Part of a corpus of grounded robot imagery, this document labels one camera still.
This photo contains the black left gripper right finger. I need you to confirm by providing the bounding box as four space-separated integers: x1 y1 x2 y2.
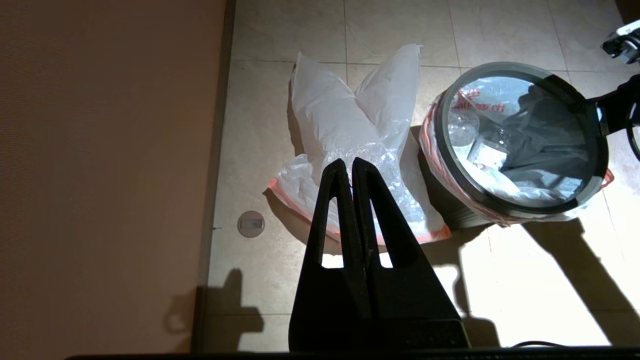
352 157 459 322

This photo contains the clear plastic bottle white label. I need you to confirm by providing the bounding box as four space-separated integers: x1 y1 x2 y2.
467 134 507 169
447 107 481 148

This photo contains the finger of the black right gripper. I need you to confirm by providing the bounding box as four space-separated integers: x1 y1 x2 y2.
588 74 640 137

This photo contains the round metal floor drain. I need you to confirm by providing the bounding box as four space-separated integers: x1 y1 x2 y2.
237 210 265 238

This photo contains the new white red-edged trash bag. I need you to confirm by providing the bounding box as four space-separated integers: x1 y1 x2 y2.
267 44 451 246

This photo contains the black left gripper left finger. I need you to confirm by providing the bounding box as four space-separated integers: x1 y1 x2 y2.
289 159 374 342

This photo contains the grey bin rim ring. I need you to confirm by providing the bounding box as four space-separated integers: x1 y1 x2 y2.
434 61 610 217

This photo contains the used white red-drawstring trash bag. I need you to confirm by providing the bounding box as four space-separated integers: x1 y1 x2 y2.
419 75 615 224

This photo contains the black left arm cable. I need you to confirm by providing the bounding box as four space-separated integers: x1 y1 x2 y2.
510 340 568 349

